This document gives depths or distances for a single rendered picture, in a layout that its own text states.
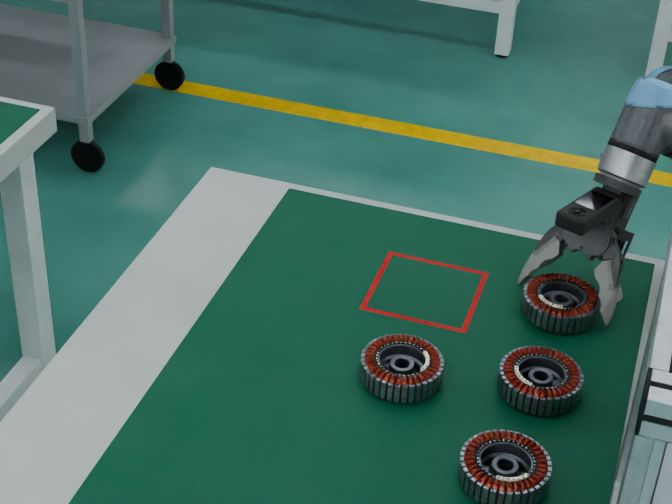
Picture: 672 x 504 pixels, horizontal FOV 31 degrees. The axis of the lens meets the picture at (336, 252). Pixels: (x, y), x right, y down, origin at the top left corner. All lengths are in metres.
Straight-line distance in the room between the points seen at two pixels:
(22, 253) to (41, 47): 1.55
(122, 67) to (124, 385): 2.19
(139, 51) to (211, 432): 2.40
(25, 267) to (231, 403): 0.93
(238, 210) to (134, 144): 1.74
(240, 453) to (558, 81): 2.86
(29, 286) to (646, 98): 1.28
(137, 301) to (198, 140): 1.96
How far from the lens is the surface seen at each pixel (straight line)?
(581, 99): 4.13
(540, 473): 1.51
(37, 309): 2.51
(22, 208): 2.38
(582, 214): 1.73
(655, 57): 4.26
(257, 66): 4.18
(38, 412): 1.63
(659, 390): 1.14
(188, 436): 1.57
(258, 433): 1.57
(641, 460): 1.18
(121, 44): 3.90
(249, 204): 2.01
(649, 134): 1.79
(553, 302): 1.80
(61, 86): 3.66
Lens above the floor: 1.82
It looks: 34 degrees down
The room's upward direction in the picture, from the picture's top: 3 degrees clockwise
